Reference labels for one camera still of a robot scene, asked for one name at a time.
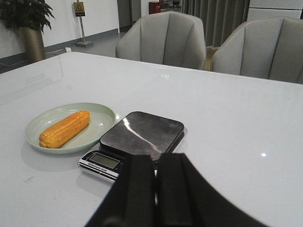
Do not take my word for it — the grey curtain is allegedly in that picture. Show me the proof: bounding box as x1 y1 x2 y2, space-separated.
182 0 250 47

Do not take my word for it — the pale green plate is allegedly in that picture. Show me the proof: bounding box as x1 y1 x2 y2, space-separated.
25 103 116 154

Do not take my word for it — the digital kitchen scale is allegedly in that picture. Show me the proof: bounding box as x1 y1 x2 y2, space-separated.
78 111 184 182

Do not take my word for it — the grey chair left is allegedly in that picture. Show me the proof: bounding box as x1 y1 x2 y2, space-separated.
116 11 206 70

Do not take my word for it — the red box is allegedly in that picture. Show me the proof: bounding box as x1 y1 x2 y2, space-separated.
149 1 161 15

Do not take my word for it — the orange corn cob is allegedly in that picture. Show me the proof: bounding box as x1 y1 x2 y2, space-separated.
39 110 90 148

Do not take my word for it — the grey chair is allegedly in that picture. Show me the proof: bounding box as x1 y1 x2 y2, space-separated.
211 17 303 84
116 11 206 70

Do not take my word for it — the potted green plant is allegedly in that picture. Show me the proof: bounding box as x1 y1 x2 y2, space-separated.
0 0 54 63

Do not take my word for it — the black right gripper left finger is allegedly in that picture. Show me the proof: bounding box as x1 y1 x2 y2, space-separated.
85 155 155 227

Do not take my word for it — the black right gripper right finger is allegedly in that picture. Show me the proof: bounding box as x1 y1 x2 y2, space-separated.
157 154 264 227

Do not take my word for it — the sign stand with metal pole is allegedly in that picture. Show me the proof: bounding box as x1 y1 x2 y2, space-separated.
73 0 93 48

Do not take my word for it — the grey chair right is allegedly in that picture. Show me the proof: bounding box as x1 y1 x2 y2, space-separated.
211 17 303 84

